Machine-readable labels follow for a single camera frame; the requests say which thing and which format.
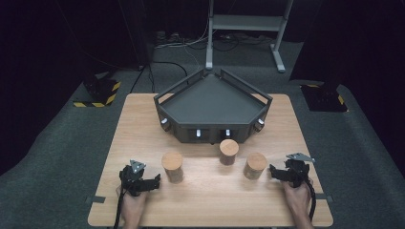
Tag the grey tape strip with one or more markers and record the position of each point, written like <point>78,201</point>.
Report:
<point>323,197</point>
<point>95,199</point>

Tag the black base with striped tape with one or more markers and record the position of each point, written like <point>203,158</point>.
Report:
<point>323,98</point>
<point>102,90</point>

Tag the glass jar with wooden lid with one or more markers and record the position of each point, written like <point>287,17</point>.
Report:
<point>254,166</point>

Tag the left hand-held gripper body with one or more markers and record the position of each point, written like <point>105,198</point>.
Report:
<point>132,181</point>

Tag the tall glass jar brown balls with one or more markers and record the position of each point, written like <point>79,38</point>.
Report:
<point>173,167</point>

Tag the black curtain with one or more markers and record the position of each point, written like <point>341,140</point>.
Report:
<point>366,47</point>
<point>41,63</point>

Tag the dark grey corner shelf rack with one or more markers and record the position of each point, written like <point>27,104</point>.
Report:
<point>213,101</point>

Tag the person's right hand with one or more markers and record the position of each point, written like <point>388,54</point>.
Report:
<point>297,198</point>

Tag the person's left hand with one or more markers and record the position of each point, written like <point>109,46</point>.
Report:
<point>133,205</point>

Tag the small glass jar red contents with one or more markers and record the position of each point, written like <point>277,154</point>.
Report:
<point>228,152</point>

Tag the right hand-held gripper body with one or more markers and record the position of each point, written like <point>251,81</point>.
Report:
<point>297,170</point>

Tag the grey metal stand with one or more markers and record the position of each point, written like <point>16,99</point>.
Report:
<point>245,23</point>

